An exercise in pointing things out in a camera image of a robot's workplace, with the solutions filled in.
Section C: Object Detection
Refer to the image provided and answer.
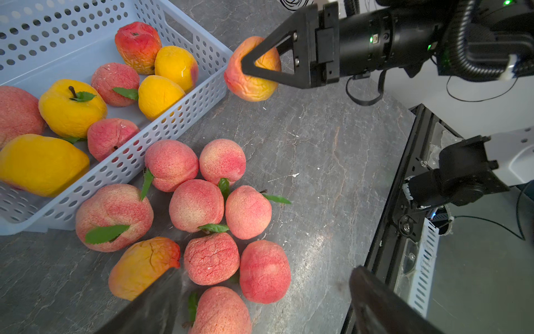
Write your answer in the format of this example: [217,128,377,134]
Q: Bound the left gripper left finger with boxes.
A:
[97,268,182,333]

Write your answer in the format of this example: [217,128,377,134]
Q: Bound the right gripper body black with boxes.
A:
[314,1,451,86]

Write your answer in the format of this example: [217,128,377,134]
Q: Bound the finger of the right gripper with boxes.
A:
[241,4,319,89]

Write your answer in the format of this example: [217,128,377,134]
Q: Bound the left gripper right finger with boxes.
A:
[349,266,441,334]

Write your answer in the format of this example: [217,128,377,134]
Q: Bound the orange pink peach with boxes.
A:
[108,237,181,301]

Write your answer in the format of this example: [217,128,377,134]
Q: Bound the light blue plastic basket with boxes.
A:
[0,0,234,237]

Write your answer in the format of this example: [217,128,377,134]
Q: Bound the pink peach with leaf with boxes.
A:
[75,184,154,253]

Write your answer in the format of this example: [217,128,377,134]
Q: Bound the grey slotted cable duct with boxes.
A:
[407,218,439,318]

